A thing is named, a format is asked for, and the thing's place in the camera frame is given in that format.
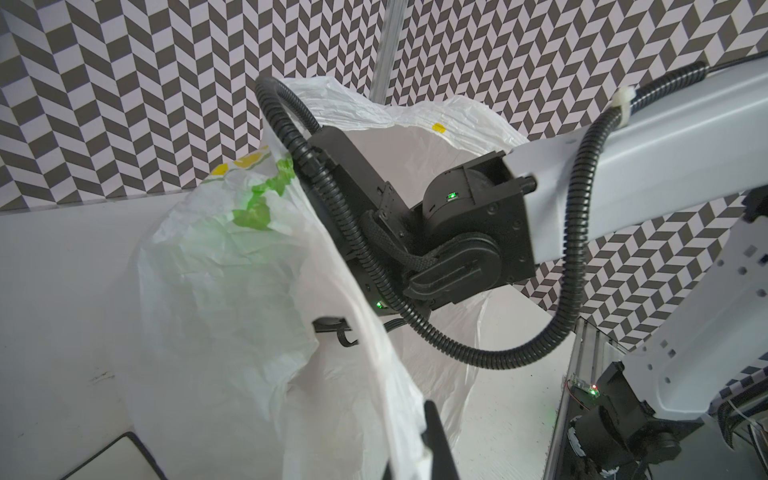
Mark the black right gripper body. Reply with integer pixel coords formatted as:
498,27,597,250
302,127,424,315

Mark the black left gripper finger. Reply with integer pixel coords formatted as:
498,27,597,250
422,400,459,480

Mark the white plastic bag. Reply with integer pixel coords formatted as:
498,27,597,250
113,76,529,480

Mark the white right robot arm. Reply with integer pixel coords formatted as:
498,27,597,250
301,60,767,479

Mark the white mat with black border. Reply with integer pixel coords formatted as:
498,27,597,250
63,432,167,480

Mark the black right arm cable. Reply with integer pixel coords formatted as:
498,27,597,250
254,59,709,370

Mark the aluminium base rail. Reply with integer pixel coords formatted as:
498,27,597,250
543,317,627,479

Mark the aluminium right corner post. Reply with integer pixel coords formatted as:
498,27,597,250
369,0,408,104

